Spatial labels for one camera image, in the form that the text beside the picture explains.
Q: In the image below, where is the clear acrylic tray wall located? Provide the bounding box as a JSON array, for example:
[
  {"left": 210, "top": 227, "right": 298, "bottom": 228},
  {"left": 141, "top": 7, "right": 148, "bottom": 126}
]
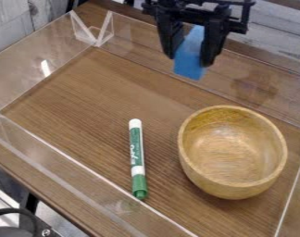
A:
[{"left": 0, "top": 7, "right": 300, "bottom": 237}]

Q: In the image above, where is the black cable lower left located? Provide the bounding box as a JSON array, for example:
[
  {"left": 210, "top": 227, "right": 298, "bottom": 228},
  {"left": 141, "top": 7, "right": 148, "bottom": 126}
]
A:
[{"left": 0, "top": 207, "right": 36, "bottom": 237}]

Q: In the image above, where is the green white marker pen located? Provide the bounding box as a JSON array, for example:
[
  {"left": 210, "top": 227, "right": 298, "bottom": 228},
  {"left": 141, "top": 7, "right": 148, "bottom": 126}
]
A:
[{"left": 128, "top": 118, "right": 147, "bottom": 200}]

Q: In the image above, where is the blue rectangular block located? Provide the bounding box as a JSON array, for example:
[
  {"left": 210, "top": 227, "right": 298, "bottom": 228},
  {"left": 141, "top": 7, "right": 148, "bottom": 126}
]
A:
[{"left": 174, "top": 25, "right": 206, "bottom": 81}]

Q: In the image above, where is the brown wooden bowl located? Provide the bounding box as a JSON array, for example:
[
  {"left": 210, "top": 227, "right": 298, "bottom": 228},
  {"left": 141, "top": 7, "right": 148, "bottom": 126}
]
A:
[{"left": 176, "top": 105, "right": 288, "bottom": 200}]

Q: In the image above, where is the black metal table frame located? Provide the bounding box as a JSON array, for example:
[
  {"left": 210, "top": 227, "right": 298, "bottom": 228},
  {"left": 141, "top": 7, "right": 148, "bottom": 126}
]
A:
[{"left": 19, "top": 192, "right": 56, "bottom": 237}]

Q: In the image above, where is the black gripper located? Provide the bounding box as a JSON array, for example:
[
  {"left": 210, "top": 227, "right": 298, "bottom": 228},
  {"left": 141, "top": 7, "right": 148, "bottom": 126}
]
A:
[{"left": 141, "top": 0, "right": 255, "bottom": 68}]

